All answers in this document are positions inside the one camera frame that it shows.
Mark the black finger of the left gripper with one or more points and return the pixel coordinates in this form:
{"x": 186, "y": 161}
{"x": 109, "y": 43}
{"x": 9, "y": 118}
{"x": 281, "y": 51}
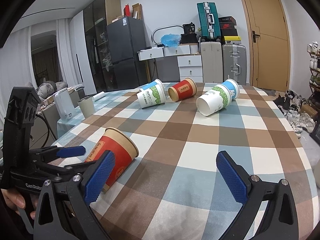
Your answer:
{"x": 75, "y": 167}

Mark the right white green paper cup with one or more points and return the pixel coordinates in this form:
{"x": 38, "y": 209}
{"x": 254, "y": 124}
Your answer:
{"x": 217, "y": 98}

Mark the white appliance box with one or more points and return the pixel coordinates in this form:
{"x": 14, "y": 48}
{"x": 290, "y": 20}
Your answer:
{"x": 64, "y": 104}

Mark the blue plastic bag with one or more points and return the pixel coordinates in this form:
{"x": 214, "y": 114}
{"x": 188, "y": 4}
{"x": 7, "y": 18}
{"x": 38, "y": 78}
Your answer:
{"x": 171, "y": 40}

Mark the checkered tablecloth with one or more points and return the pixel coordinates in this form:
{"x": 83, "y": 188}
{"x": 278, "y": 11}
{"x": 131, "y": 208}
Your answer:
{"x": 173, "y": 189}

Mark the dark glass cabinet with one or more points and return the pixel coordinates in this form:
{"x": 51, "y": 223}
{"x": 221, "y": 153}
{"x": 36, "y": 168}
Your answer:
{"x": 97, "y": 16}

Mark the black refrigerator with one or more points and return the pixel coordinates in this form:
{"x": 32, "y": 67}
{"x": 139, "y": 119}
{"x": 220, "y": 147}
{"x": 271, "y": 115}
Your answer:
{"x": 126, "y": 38}

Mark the white green paper cup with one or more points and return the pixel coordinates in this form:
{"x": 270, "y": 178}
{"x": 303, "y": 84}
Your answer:
{"x": 217, "y": 98}
{"x": 151, "y": 94}

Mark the red paper cup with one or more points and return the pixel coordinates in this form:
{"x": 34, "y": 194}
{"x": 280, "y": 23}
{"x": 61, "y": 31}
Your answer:
{"x": 183, "y": 90}
{"x": 124, "y": 149}

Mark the beige suitcase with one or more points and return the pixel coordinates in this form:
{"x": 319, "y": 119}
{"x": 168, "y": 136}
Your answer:
{"x": 212, "y": 64}

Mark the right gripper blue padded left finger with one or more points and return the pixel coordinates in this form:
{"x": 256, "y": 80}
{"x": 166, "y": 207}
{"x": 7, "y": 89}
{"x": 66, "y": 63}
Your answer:
{"x": 63, "y": 210}

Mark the grey jacket on sofa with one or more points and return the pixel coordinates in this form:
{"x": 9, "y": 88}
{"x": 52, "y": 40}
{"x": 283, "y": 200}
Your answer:
{"x": 48, "y": 88}

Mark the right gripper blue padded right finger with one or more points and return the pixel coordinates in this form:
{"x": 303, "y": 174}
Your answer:
{"x": 280, "y": 218}

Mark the left white green paper cup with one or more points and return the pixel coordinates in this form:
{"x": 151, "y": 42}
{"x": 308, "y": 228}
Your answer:
{"x": 151, "y": 94}

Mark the black bag on desk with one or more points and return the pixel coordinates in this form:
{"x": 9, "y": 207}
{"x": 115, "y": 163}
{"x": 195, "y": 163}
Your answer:
{"x": 189, "y": 35}

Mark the pile of shoes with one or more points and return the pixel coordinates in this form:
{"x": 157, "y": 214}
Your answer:
{"x": 298, "y": 111}

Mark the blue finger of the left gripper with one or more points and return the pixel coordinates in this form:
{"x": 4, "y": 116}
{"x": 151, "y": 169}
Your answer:
{"x": 67, "y": 152}

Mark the stacked shoe boxes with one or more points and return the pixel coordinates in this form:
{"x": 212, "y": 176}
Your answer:
{"x": 228, "y": 30}

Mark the wooden door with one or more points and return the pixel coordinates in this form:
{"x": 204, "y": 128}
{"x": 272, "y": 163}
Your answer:
{"x": 269, "y": 44}

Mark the shoe rack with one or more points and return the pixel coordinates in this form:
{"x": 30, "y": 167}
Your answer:
{"x": 313, "y": 51}

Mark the teal suitcase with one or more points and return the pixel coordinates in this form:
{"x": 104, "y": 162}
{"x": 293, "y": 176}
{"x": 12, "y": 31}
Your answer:
{"x": 209, "y": 21}

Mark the person's left hand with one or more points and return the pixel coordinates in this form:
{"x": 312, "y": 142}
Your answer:
{"x": 15, "y": 201}

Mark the red fire extinguisher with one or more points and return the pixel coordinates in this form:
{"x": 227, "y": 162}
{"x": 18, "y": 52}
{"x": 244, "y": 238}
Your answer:
{"x": 127, "y": 12}

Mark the silver suitcase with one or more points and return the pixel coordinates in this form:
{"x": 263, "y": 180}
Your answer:
{"x": 235, "y": 63}

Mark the beige tumbler cup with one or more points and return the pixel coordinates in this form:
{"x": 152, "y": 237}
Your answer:
{"x": 87, "y": 106}

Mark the white curtain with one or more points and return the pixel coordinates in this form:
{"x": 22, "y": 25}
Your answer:
{"x": 16, "y": 65}

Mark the white paper roll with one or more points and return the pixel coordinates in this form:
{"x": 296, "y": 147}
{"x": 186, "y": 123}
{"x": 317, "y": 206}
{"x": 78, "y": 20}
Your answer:
{"x": 98, "y": 96}

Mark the white desk with drawers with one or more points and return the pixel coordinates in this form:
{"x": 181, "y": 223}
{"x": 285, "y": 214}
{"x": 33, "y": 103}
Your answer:
{"x": 171, "y": 64}

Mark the cardboard box on fridge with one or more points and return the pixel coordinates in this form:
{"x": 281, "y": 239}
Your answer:
{"x": 137, "y": 11}

